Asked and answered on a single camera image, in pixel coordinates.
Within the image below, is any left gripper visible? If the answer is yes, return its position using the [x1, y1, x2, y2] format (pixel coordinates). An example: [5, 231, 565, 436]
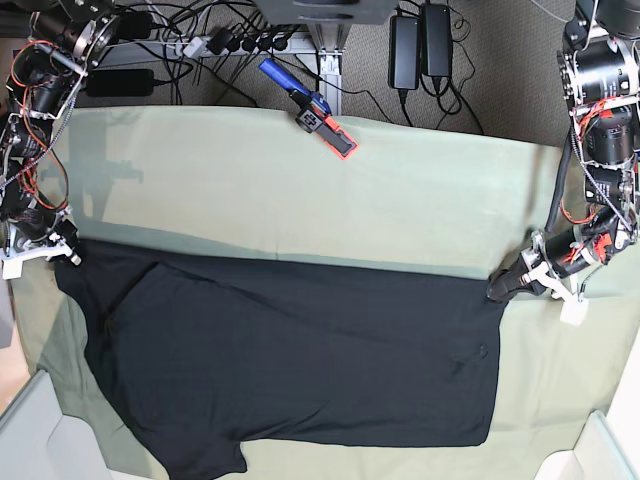
[487, 224, 615, 303]

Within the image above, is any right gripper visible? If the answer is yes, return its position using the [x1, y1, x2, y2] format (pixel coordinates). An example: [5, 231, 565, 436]
[3, 209, 83, 266]

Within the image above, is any black T-shirt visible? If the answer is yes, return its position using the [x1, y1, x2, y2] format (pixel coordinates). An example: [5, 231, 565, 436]
[55, 241, 504, 479]

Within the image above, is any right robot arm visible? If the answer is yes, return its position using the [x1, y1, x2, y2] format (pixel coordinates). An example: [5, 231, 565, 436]
[1, 1, 119, 280]

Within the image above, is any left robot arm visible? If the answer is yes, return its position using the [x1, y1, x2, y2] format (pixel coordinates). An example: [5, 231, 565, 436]
[487, 1, 639, 302]

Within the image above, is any black power adapter left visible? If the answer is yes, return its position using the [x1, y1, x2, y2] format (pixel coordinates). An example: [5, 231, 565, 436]
[85, 69, 155, 97]

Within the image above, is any black power adapter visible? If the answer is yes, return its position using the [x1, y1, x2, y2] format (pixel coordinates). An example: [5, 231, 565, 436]
[420, 3, 453, 78]
[388, 16, 419, 90]
[85, 69, 155, 97]

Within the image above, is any white bin left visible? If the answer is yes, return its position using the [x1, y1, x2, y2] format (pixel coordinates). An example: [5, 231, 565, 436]
[1, 371, 111, 480]

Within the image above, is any white bin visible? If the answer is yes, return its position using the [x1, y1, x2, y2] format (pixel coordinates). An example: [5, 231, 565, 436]
[534, 411, 639, 480]
[1, 371, 111, 480]

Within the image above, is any white bin right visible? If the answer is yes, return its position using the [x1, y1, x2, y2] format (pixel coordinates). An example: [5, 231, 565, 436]
[534, 411, 639, 480]

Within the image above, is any white power strip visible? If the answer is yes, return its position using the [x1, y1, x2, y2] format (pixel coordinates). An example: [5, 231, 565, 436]
[176, 29, 294, 59]

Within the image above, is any blue orange bar clamp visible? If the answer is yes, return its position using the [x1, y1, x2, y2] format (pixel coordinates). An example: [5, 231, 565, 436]
[259, 58, 358, 159]

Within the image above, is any black power adapter right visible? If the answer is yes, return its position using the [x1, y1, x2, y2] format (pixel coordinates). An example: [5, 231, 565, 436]
[388, 16, 419, 90]

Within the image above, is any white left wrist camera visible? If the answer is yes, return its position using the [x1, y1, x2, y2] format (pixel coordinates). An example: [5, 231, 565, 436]
[560, 299, 589, 327]

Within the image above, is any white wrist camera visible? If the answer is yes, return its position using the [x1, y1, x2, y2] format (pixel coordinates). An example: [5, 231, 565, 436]
[1, 253, 23, 280]
[560, 299, 589, 327]

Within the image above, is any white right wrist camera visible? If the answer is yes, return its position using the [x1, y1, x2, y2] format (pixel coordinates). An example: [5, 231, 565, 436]
[1, 253, 23, 280]

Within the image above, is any aluminium frame post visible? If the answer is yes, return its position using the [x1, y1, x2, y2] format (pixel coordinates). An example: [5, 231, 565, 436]
[307, 23, 350, 116]

